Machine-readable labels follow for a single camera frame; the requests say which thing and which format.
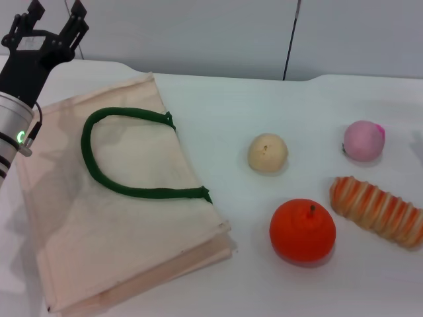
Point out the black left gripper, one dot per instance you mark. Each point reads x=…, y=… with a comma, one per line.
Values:
x=24, y=66

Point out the orange striped bread loaf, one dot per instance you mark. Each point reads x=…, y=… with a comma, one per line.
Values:
x=376, y=208

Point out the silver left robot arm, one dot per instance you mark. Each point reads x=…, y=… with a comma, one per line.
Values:
x=10, y=128

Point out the thin black pole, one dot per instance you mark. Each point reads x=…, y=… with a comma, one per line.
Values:
x=288, y=49

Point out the orange toy fruit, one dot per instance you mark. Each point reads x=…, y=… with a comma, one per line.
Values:
x=302, y=234

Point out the pink toy peach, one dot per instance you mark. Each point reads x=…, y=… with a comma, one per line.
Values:
x=363, y=142

